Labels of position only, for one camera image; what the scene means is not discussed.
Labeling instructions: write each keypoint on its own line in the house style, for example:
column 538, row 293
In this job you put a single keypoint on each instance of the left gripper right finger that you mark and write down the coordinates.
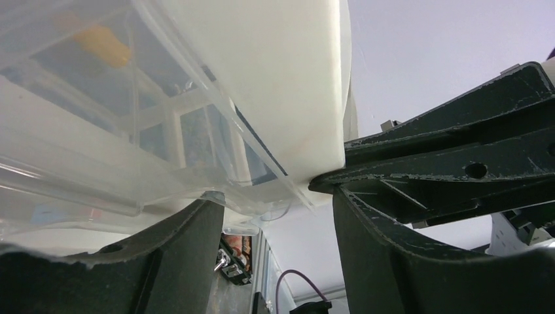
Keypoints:
column 389, row 268

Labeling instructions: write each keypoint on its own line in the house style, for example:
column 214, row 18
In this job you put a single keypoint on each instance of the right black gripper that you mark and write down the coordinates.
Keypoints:
column 488, row 150

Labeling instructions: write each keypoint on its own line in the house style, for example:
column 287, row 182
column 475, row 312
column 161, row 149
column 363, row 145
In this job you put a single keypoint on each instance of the white plastic drawer unit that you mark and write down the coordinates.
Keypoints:
column 118, row 114

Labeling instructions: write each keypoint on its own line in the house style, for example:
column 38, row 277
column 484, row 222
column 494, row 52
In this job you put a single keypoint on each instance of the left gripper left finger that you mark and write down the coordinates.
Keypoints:
column 166, row 268

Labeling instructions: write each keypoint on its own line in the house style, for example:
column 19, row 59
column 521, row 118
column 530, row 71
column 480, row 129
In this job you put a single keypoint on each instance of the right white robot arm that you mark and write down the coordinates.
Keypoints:
column 516, row 230

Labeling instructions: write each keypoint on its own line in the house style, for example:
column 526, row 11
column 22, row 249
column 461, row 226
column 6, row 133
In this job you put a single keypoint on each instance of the black open carrying case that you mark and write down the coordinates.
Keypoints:
column 233, row 259

